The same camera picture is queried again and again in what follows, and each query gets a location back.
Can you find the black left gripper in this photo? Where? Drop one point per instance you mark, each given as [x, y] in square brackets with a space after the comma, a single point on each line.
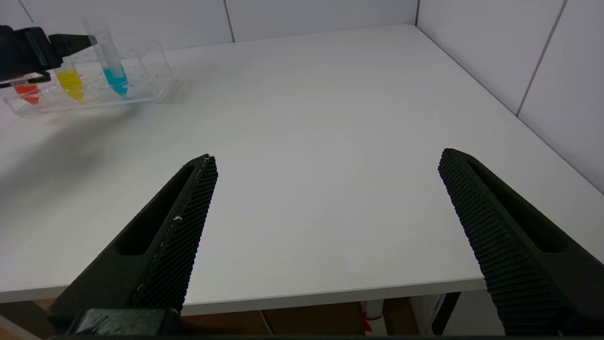
[23, 52]

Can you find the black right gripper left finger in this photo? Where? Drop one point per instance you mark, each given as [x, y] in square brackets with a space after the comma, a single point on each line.
[155, 264]

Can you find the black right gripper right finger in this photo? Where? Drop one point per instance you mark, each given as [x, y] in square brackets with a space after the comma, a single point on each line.
[519, 255]

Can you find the test tube with blue pigment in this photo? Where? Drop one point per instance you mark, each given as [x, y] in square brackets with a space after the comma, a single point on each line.
[115, 78]

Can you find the test tube with red pigment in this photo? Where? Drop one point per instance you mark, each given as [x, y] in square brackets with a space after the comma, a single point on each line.
[29, 92]

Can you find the clear plastic test tube rack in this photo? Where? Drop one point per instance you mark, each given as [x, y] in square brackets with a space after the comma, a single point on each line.
[151, 78]

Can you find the black table leg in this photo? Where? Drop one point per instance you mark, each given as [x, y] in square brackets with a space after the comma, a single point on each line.
[446, 314]

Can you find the white object with red band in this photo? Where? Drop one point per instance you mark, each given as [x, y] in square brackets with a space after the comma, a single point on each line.
[373, 318]

